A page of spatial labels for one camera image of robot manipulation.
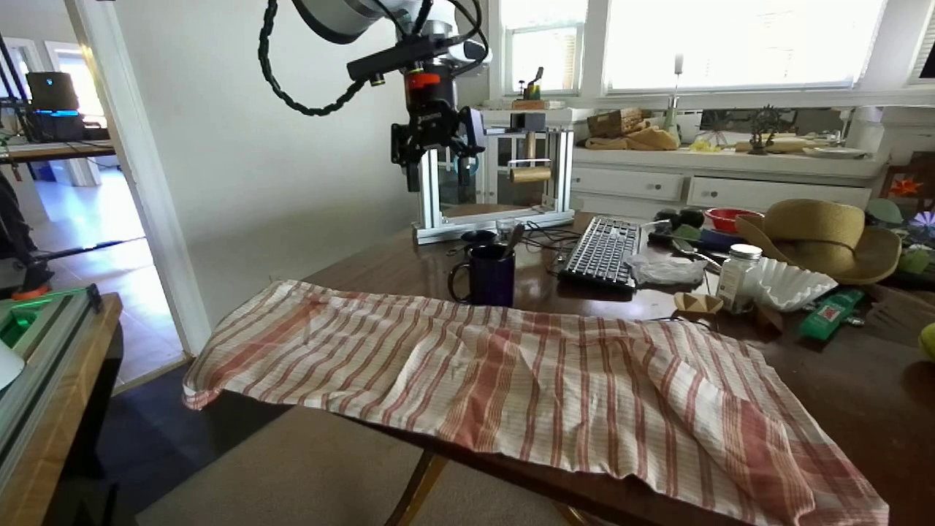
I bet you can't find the crumpled white tissue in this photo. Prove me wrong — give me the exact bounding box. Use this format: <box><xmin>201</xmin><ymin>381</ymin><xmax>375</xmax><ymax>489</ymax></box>
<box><xmin>625</xmin><ymin>245</ymin><xmax>711</xmax><ymax>293</ymax></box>

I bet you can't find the white cabinet with drawers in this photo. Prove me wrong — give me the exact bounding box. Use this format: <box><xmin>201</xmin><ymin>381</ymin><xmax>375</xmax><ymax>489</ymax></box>
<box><xmin>566</xmin><ymin>144</ymin><xmax>935</xmax><ymax>223</ymax></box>

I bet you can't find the white capped bottle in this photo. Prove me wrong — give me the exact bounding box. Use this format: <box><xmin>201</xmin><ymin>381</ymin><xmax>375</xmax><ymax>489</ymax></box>
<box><xmin>717</xmin><ymin>242</ymin><xmax>765</xmax><ymax>314</ymax></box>

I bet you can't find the black computer keyboard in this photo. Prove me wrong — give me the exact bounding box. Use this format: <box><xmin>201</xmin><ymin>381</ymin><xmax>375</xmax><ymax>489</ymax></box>
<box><xmin>556</xmin><ymin>215</ymin><xmax>655</xmax><ymax>301</ymax></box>

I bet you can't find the tan straw hat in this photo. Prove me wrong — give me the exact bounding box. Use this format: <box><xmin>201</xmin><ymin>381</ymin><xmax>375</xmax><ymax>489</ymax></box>
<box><xmin>736</xmin><ymin>200</ymin><xmax>905</xmax><ymax>286</ymax></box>

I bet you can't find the red striped white towel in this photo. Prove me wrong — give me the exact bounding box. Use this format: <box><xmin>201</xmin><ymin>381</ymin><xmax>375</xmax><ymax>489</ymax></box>
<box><xmin>181</xmin><ymin>279</ymin><xmax>891</xmax><ymax>526</ymax></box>

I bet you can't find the wicker basket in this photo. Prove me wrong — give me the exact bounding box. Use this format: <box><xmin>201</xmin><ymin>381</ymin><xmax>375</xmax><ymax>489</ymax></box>
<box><xmin>584</xmin><ymin>105</ymin><xmax>645</xmax><ymax>140</ymax></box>

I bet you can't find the red bowl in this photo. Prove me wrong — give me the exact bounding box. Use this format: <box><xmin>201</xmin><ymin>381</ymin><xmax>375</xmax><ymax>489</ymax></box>
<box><xmin>704</xmin><ymin>204</ymin><xmax>769</xmax><ymax>236</ymax></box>

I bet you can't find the dark laptop computer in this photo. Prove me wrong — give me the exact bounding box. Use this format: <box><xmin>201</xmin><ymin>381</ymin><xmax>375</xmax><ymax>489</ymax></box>
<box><xmin>24</xmin><ymin>68</ymin><xmax>87</xmax><ymax>146</ymax></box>

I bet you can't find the triangle patterned paper carton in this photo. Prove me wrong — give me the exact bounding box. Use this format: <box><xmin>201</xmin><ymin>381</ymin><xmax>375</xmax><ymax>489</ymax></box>
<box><xmin>671</xmin><ymin>289</ymin><xmax>724</xmax><ymax>318</ymax></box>

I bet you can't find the black corrugated cable conduit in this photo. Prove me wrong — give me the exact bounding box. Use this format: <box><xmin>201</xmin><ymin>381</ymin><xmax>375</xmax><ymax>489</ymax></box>
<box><xmin>254</xmin><ymin>0</ymin><xmax>411</xmax><ymax>121</ymax></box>

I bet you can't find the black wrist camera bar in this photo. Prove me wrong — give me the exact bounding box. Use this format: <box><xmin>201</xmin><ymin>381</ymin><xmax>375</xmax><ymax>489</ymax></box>
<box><xmin>344</xmin><ymin>38</ymin><xmax>462</xmax><ymax>89</ymax></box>

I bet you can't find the green package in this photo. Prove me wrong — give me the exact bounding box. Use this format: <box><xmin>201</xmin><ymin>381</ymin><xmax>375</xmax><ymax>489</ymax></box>
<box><xmin>799</xmin><ymin>286</ymin><xmax>870</xmax><ymax>346</ymax></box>

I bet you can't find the small potted plant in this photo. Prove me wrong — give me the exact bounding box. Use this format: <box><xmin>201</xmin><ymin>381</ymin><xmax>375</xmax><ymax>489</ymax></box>
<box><xmin>518</xmin><ymin>64</ymin><xmax>550</xmax><ymax>105</ymax></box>

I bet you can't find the white egg carton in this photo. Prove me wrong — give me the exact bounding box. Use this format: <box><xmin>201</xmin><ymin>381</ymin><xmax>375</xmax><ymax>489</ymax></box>
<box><xmin>742</xmin><ymin>255</ymin><xmax>842</xmax><ymax>317</ymax></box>

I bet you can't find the black metal sculpture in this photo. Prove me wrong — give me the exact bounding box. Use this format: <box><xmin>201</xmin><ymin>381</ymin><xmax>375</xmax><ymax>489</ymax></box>
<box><xmin>747</xmin><ymin>105</ymin><xmax>803</xmax><ymax>153</ymax></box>

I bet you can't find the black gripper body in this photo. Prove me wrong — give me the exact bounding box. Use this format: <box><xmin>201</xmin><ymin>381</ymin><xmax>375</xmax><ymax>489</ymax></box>
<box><xmin>389</xmin><ymin>89</ymin><xmax>487</xmax><ymax>165</ymax></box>

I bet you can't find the wooden side table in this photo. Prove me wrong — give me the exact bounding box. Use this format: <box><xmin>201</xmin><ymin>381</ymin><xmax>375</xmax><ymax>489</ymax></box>
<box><xmin>0</xmin><ymin>289</ymin><xmax>126</xmax><ymax>526</ymax></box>

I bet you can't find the metal spoon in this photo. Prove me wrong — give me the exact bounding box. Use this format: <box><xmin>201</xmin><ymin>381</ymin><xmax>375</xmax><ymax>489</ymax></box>
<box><xmin>498</xmin><ymin>219</ymin><xmax>531</xmax><ymax>263</ymax></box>

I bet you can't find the aluminium extrusion camera stand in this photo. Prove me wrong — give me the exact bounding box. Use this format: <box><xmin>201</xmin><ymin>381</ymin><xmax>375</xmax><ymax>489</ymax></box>
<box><xmin>411</xmin><ymin>123</ymin><xmax>578</xmax><ymax>245</ymax></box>

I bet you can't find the dark glossy cup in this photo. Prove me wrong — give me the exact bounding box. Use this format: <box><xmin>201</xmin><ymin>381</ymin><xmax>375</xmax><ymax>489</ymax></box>
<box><xmin>468</xmin><ymin>242</ymin><xmax>518</xmax><ymax>310</ymax></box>

